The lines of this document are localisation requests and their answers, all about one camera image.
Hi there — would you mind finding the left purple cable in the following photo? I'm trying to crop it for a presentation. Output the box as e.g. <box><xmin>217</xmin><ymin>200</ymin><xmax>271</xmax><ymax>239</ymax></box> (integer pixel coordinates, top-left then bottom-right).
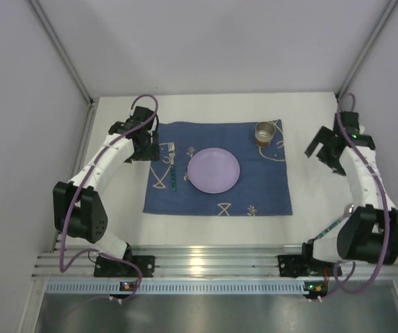
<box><xmin>58</xmin><ymin>94</ymin><xmax>161</xmax><ymax>306</ymax></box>

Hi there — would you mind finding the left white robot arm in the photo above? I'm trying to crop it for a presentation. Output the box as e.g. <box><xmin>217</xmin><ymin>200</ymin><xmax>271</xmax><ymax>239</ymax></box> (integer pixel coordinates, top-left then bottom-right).
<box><xmin>53</xmin><ymin>106</ymin><xmax>160</xmax><ymax>259</ymax></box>

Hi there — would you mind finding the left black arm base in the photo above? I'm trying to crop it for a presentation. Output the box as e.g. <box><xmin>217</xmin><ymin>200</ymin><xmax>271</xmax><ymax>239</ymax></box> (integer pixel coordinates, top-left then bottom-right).
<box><xmin>93</xmin><ymin>255</ymin><xmax>156</xmax><ymax>278</ymax></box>

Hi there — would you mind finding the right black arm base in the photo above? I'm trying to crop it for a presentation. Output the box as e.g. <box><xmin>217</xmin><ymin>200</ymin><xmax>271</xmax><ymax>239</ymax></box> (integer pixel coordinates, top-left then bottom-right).
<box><xmin>277</xmin><ymin>241</ymin><xmax>334</xmax><ymax>278</ymax></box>

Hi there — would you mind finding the aluminium frame post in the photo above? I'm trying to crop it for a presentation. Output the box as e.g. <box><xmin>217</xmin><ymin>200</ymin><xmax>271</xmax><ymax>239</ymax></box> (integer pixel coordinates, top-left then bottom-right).
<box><xmin>335</xmin><ymin>0</ymin><xmax>398</xmax><ymax>99</ymax></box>
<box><xmin>28</xmin><ymin>0</ymin><xmax>95</xmax><ymax>105</ymax></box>

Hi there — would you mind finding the teal-handled fork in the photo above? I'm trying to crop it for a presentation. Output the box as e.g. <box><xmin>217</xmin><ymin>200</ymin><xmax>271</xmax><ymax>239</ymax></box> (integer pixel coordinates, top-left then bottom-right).
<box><xmin>168</xmin><ymin>142</ymin><xmax>176</xmax><ymax>191</ymax></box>

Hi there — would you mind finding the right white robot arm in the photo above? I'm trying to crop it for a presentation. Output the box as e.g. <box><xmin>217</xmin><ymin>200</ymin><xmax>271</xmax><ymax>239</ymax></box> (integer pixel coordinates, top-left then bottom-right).
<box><xmin>305</xmin><ymin>111</ymin><xmax>398</xmax><ymax>265</ymax></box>

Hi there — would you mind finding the right aluminium frame post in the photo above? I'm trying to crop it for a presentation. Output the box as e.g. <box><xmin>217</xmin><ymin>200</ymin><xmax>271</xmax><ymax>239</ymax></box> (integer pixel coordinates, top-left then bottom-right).
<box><xmin>335</xmin><ymin>0</ymin><xmax>398</xmax><ymax>99</ymax></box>

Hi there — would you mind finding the aluminium mounting rail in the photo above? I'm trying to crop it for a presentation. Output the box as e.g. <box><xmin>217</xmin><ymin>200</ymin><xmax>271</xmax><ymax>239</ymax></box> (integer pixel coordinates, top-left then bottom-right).
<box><xmin>31</xmin><ymin>230</ymin><xmax>398</xmax><ymax>278</ymax></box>

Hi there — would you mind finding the metal cup with cork base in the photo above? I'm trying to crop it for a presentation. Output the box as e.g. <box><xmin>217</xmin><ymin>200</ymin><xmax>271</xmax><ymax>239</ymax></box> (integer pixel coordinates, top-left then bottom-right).
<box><xmin>255</xmin><ymin>121</ymin><xmax>276</xmax><ymax>147</ymax></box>

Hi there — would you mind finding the perforated cable duct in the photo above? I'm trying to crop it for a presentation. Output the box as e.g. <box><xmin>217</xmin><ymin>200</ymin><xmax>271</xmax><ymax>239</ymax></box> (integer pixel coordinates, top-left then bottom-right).
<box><xmin>45</xmin><ymin>280</ymin><xmax>328</xmax><ymax>295</ymax></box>

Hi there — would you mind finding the left aluminium frame post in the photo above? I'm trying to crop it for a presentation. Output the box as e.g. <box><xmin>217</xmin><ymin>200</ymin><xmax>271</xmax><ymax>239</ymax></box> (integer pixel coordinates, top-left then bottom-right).
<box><xmin>28</xmin><ymin>0</ymin><xmax>95</xmax><ymax>105</ymax></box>

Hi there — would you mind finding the teal-handled spoon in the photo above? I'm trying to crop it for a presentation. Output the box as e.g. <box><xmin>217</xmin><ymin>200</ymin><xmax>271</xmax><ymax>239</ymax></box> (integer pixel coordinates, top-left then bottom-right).
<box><xmin>315</xmin><ymin>204</ymin><xmax>354</xmax><ymax>239</ymax></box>

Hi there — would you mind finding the purple bowl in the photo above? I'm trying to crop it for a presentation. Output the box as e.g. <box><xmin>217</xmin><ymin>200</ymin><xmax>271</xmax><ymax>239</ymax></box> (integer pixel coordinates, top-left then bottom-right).
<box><xmin>187</xmin><ymin>148</ymin><xmax>240</xmax><ymax>194</ymax></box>

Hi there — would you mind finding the blue fish-print cloth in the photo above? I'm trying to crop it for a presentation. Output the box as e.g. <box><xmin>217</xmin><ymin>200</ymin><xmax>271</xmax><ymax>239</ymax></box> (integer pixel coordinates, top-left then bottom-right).
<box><xmin>143</xmin><ymin>119</ymin><xmax>292</xmax><ymax>217</ymax></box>

